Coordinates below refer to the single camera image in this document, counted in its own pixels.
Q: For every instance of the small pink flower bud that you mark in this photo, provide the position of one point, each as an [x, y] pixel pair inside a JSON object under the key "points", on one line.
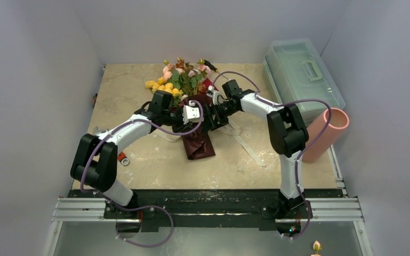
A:
{"points": [[317, 248]]}

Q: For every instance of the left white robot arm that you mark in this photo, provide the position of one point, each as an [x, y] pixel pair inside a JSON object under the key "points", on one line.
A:
{"points": [[95, 162]]}

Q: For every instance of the adjustable wrench with red handle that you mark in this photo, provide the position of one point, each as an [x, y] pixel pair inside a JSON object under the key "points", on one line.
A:
{"points": [[122, 158]]}

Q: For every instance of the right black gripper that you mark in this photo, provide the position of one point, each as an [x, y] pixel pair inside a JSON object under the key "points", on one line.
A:
{"points": [[212, 115]]}

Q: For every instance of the pink cylindrical vase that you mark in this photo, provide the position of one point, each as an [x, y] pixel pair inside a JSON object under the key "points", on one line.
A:
{"points": [[323, 132]]}

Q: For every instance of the cream ribbon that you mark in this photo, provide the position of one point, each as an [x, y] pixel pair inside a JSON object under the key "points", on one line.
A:
{"points": [[232, 129]]}

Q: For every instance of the yellow black screwdriver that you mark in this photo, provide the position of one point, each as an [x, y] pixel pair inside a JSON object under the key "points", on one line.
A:
{"points": [[215, 70]]}

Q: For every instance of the clear plastic storage box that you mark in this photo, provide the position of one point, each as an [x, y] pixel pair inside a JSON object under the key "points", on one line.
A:
{"points": [[294, 70]]}

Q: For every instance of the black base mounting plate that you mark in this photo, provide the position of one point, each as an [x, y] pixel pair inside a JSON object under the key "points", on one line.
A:
{"points": [[263, 209]]}

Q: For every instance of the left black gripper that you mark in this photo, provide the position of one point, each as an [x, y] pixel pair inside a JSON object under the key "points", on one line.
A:
{"points": [[181, 126]]}

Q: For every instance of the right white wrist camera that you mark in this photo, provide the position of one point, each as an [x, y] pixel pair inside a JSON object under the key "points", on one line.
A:
{"points": [[215, 96]]}

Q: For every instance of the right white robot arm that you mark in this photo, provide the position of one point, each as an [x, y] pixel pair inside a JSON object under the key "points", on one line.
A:
{"points": [[287, 132]]}

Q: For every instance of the aluminium rail frame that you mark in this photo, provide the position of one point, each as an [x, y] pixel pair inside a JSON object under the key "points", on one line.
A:
{"points": [[339, 225]]}

